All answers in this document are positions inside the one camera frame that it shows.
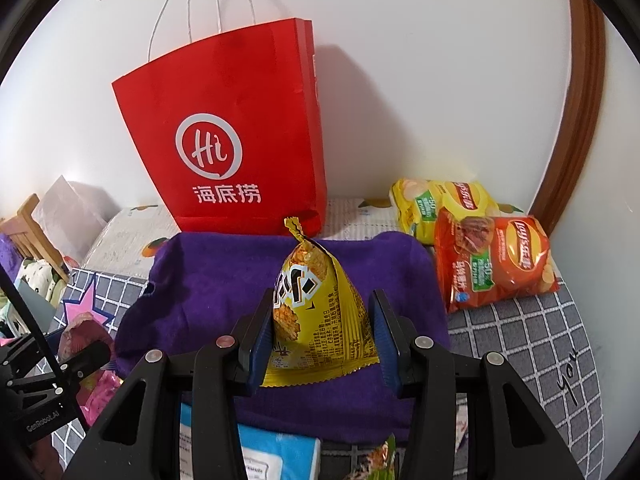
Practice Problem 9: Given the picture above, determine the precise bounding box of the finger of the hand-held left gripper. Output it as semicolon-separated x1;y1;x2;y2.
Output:
56;340;113;380

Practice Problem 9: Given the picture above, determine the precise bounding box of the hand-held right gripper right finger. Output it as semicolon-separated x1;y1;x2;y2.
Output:
369;289;586;480

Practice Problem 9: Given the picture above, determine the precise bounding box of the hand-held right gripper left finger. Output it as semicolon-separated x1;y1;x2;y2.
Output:
62;287;276;480

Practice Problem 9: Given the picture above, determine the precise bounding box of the pink printed snack packet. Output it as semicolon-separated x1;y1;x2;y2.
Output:
59;311;118;361

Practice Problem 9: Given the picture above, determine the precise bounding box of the purple snack packet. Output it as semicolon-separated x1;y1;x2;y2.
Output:
80;372;124;427

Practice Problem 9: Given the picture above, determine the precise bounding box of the yellow triangular snack packet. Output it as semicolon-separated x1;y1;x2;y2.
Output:
261;216;382;388

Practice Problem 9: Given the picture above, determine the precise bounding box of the green snack packet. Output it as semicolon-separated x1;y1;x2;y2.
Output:
345;434;401;480

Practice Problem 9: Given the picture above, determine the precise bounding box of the purple towel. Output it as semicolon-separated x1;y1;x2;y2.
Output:
114;230;451;443

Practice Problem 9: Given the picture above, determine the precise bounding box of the cartoon print cloth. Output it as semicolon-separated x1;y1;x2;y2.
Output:
15;257;67;306

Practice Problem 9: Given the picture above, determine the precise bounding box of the blue tissue pack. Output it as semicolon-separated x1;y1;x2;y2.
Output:
179;402;322;480

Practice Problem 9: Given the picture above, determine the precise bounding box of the grey checked bedsheet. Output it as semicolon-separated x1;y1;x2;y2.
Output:
47;265;603;480

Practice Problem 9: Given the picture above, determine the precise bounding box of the orange chips bag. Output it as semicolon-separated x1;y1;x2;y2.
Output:
433;209;561;315

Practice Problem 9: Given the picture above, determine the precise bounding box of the wooden chair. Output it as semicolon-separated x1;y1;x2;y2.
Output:
0;194;71;286

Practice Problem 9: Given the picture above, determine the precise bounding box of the white plastic bag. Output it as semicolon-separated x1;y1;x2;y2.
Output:
32;175;109;266

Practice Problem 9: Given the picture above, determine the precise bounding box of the yellow chips bag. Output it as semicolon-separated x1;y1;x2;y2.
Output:
390;177;501;246

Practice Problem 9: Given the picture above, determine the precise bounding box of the red paper bag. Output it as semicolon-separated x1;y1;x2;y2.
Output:
111;0;328;237

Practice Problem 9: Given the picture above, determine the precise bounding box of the black cable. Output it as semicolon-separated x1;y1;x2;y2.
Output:
0;265;87;430

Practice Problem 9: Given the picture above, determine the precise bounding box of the wooden door frame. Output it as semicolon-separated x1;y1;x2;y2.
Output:
530;0;609;239

